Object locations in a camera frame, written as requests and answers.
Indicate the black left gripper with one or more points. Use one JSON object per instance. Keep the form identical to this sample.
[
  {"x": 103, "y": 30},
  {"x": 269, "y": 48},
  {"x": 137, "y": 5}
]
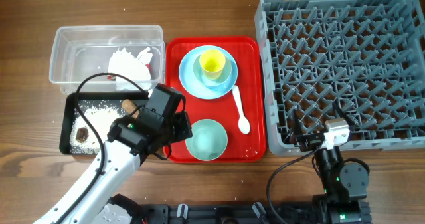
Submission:
[{"x": 166, "y": 141}]

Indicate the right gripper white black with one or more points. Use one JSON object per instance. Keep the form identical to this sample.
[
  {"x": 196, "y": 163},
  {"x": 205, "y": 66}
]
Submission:
[{"x": 309, "y": 141}]

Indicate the mint green bowl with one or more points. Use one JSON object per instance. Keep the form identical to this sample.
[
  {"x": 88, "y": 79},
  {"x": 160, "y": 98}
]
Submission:
[{"x": 209, "y": 140}]

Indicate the red snack wrapper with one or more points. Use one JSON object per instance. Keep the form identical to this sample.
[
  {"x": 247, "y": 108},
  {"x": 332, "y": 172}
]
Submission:
[{"x": 111, "y": 78}]

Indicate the white paper napkin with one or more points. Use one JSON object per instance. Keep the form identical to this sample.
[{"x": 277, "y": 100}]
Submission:
[{"x": 144, "y": 57}]

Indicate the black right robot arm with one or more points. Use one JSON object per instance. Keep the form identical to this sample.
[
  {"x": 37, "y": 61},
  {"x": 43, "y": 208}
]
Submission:
[{"x": 344, "y": 181}]

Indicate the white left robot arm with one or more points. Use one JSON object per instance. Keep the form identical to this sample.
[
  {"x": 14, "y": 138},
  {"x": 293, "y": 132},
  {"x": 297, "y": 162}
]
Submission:
[{"x": 87, "y": 197}]

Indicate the grey dishwasher rack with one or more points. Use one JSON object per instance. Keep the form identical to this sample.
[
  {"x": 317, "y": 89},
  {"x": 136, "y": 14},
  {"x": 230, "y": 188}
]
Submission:
[{"x": 364, "y": 56}]

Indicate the black plastic bin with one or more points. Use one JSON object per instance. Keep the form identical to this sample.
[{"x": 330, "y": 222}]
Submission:
[{"x": 64, "y": 144}]

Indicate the light blue plate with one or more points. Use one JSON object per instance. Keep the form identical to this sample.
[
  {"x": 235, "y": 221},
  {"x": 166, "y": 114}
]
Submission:
[{"x": 193, "y": 86}]

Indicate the white rice pile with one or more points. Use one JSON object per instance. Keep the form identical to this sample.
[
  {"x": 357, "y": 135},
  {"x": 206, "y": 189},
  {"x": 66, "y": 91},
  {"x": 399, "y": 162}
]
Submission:
[{"x": 101, "y": 114}]

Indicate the dark brown food chunk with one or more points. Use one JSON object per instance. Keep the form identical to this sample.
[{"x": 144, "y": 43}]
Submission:
[{"x": 82, "y": 134}]

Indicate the small light blue bowl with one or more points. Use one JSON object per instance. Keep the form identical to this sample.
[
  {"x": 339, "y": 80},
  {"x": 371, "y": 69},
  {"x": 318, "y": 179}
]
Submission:
[{"x": 224, "y": 77}]

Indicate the white plastic spoon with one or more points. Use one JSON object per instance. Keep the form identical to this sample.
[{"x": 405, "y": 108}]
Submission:
[{"x": 243, "y": 123}]

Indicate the yellow plastic cup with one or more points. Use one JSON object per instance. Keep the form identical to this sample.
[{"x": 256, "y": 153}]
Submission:
[{"x": 212, "y": 62}]

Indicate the clear plastic bin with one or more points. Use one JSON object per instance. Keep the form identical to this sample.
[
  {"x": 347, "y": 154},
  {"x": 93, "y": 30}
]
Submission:
[{"x": 80, "y": 56}]

